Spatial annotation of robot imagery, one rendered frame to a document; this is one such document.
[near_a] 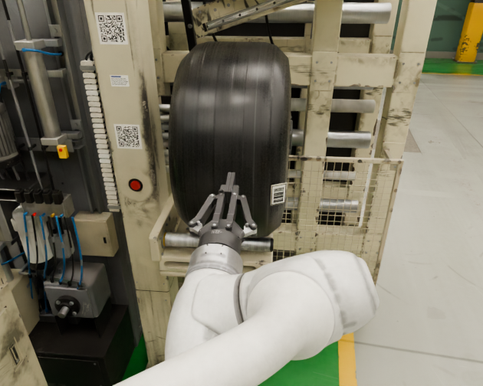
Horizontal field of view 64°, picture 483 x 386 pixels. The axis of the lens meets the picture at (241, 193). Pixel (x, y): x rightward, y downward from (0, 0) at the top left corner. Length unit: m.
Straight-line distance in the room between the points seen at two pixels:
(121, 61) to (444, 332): 2.02
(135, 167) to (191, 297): 0.72
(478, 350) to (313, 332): 1.97
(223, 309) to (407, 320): 1.92
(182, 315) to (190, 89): 0.58
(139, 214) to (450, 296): 1.92
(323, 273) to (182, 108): 0.60
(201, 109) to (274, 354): 0.67
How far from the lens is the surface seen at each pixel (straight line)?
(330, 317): 0.45
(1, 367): 1.30
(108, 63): 1.13
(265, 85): 0.95
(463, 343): 2.38
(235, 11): 1.42
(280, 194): 0.96
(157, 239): 1.18
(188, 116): 0.93
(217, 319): 0.52
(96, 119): 1.20
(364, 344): 2.19
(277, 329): 0.38
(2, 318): 1.25
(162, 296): 1.50
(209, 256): 0.60
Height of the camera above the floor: 1.62
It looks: 29 degrees down
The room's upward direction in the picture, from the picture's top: straight up
